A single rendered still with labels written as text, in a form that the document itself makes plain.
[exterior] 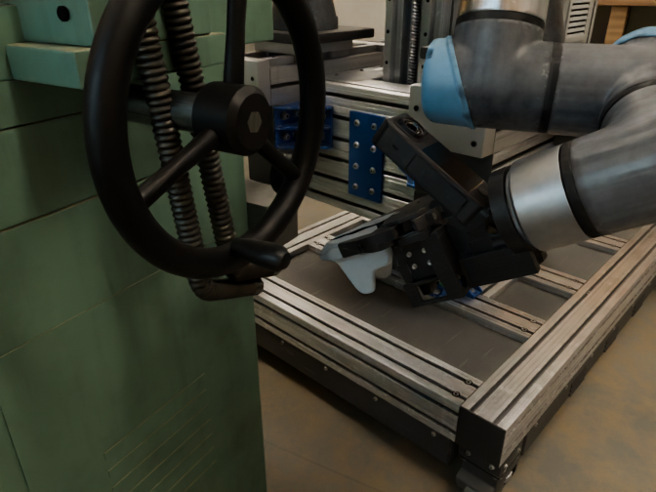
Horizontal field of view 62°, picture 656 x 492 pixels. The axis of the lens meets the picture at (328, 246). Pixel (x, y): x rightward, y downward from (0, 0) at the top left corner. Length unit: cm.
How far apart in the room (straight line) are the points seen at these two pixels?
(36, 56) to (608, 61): 46
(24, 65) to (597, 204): 47
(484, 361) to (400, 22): 71
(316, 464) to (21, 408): 72
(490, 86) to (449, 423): 74
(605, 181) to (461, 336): 88
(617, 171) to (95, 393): 59
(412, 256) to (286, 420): 89
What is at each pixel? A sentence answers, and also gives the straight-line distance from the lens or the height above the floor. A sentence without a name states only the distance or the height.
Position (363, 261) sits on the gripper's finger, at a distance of 52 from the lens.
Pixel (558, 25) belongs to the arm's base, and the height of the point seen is 85.
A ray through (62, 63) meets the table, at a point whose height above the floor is 86.
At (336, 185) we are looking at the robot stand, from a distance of 120.
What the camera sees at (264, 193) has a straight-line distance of 85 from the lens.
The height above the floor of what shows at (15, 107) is 82.
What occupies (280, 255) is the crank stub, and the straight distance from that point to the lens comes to 48.
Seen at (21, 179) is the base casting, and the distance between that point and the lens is 59.
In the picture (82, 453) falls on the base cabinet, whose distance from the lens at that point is 75.
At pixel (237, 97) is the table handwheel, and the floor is 83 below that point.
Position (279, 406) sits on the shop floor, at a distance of 136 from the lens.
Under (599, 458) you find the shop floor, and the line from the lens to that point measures 138.
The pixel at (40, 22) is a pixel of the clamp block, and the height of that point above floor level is 89.
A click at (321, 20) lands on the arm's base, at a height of 84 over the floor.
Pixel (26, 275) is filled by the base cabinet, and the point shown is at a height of 66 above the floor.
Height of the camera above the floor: 92
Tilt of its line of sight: 26 degrees down
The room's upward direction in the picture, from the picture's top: straight up
